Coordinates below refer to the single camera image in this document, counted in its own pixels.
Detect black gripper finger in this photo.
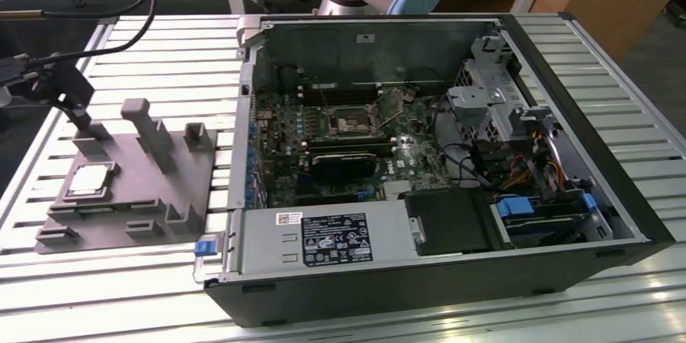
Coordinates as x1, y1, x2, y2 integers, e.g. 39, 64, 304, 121
30, 59, 94, 133

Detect silver square CPU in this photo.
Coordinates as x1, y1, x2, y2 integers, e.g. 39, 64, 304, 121
67, 164, 117, 198

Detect metal socket cover frame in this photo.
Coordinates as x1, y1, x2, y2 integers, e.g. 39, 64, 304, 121
372, 88, 416, 130

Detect black CPU socket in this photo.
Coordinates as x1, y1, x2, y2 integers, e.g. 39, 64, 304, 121
324, 104, 382, 138

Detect grey plastic parts rack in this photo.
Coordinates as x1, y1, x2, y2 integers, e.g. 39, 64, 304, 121
31, 97, 220, 255

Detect green RAM stick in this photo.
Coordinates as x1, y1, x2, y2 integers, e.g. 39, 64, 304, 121
73, 205, 133, 214

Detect black RAM slot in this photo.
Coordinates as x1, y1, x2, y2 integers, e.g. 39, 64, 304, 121
301, 92, 376, 106
298, 84, 378, 97

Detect grey power supply unit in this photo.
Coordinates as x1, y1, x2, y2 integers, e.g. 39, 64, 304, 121
234, 198, 418, 274

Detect black graphics card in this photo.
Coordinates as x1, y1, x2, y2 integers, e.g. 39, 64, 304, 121
308, 152, 378, 183

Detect black expansion slot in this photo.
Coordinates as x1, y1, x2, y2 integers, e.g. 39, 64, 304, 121
293, 192, 376, 206

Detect small silver heatsink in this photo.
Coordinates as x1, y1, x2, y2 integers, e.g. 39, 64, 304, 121
382, 181, 416, 199

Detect green motherboard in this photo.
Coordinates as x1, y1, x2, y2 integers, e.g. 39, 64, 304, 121
248, 85, 467, 207

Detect silver metal drive cage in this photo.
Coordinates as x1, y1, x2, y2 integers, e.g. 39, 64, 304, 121
444, 35, 556, 145

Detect black open PC case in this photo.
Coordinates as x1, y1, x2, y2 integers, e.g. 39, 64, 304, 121
201, 12, 675, 329

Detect blue disk carrier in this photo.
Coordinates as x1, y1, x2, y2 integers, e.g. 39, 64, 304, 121
495, 194, 536, 222

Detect coloured power wire bundle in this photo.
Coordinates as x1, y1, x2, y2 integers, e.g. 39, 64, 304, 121
500, 128, 568, 195

